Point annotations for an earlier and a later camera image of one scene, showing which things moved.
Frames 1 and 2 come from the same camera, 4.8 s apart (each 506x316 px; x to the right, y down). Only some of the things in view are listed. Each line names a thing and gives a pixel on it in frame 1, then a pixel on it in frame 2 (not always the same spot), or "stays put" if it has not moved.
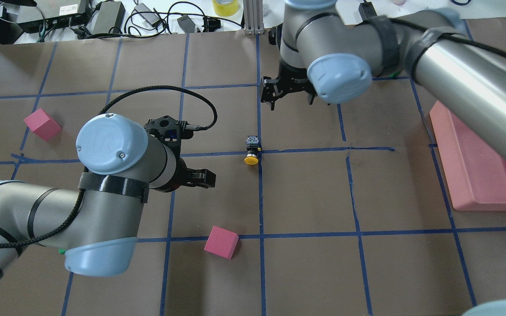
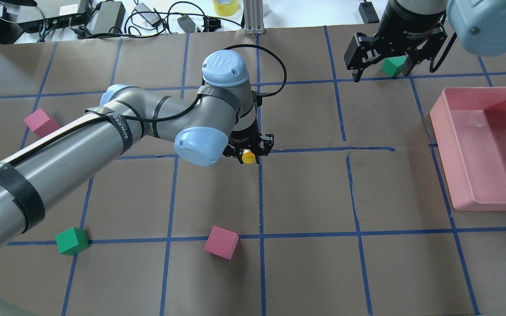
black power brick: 366,10 stays put
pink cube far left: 43,126 stays put
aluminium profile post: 253,16 stays put
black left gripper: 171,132 -> 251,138
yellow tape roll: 225,10 stays put
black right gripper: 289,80 -> 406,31
